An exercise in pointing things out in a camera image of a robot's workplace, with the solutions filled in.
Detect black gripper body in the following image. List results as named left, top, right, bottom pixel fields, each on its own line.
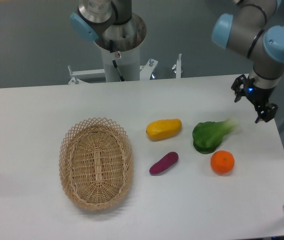
left=244, top=78, right=274, bottom=106

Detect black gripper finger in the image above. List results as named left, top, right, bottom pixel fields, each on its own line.
left=254, top=102, right=278, bottom=124
left=231, top=74, right=250, bottom=103

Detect green bok choy vegetable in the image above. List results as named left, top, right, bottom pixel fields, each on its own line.
left=192, top=118, right=239, bottom=154

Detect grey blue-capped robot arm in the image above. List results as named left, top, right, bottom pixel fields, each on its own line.
left=70, top=0, right=284, bottom=122

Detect orange tangerine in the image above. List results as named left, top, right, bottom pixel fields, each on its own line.
left=211, top=150, right=235, bottom=175

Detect yellow mango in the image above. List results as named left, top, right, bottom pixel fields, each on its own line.
left=146, top=118, right=182, bottom=141

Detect purple sweet potato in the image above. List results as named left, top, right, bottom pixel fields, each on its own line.
left=149, top=151, right=179, bottom=175

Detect woven wicker basket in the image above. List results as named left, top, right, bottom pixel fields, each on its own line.
left=59, top=117, right=134, bottom=211

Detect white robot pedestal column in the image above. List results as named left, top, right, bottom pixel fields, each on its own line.
left=99, top=47, right=140, bottom=83

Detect black cable on pedestal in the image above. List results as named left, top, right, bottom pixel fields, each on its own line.
left=109, top=39, right=126, bottom=82

